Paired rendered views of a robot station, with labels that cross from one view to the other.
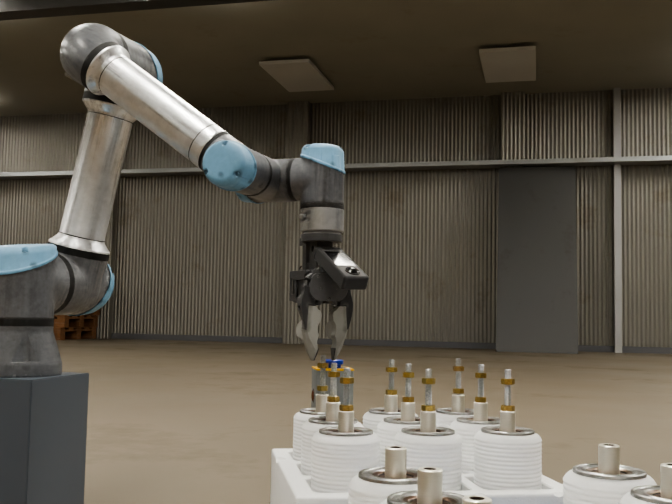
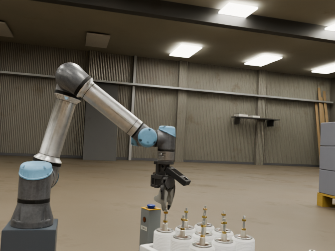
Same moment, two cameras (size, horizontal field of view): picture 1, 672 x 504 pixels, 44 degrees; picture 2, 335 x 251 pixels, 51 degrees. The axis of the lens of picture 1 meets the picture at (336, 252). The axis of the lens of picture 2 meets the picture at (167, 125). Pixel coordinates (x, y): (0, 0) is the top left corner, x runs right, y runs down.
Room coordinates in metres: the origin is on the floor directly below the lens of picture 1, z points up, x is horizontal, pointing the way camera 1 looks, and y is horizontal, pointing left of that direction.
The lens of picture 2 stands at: (0.06, 0.76, 0.63)
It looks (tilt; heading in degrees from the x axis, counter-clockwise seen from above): 3 degrees up; 332
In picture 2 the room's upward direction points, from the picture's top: 3 degrees clockwise
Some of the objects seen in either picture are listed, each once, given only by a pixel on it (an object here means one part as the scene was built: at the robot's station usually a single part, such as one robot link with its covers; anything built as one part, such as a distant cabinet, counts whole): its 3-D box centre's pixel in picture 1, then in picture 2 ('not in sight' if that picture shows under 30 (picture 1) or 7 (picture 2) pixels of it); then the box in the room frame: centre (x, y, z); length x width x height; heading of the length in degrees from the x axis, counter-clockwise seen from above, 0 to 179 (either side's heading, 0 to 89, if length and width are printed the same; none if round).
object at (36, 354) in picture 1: (17, 345); (33, 210); (1.47, 0.56, 0.35); 0.15 x 0.15 x 0.10
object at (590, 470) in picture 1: (609, 472); not in sight; (0.91, -0.30, 0.25); 0.08 x 0.08 x 0.01
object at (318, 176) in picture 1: (320, 177); (166, 138); (1.42, 0.03, 0.65); 0.09 x 0.08 x 0.11; 70
